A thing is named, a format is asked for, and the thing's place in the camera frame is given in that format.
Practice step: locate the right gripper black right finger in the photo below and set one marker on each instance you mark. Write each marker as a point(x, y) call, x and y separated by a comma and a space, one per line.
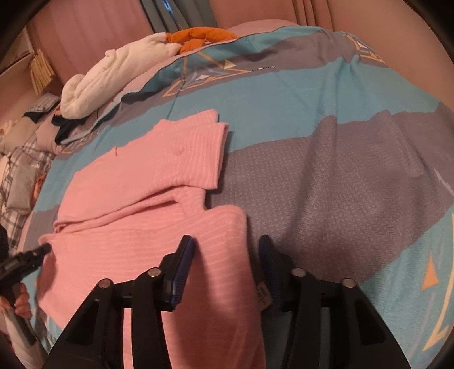
point(333, 324)

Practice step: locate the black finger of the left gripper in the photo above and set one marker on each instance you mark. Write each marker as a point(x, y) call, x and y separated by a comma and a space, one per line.
point(38, 253)

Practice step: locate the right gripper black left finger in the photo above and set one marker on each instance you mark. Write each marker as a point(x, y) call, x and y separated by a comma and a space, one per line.
point(94, 337)

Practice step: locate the pink ribbed long-sleeve sweater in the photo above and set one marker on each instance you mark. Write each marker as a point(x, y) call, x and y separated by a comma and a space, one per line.
point(129, 208)

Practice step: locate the striped folded clothes stack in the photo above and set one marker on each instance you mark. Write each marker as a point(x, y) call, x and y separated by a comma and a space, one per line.
point(42, 107)

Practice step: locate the person's left hand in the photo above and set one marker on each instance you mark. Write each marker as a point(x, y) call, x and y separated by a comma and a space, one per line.
point(21, 307)

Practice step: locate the grey folded cloth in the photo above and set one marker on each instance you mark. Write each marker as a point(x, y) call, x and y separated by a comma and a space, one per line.
point(22, 189)

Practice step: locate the mauve pillow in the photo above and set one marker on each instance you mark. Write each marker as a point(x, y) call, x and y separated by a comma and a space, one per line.
point(47, 134)

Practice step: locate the black garment on bed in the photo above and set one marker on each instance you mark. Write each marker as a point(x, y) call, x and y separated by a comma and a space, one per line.
point(65, 127)

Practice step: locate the white fluffy folded blanket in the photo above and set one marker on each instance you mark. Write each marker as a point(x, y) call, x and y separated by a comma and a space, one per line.
point(82, 94)

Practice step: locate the teal grey patterned duvet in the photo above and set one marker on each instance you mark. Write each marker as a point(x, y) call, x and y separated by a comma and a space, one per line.
point(346, 165)

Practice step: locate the straw tassel hanging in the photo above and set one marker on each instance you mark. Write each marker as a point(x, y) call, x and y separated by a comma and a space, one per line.
point(41, 72)

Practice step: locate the pink curtain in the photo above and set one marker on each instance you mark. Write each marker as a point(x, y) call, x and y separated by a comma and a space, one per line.
point(74, 35)

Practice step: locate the orange plush toy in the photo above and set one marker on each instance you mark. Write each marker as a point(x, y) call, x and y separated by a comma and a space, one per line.
point(197, 37)

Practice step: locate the grey-blue curtain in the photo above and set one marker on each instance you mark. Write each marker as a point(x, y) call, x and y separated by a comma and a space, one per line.
point(176, 15)

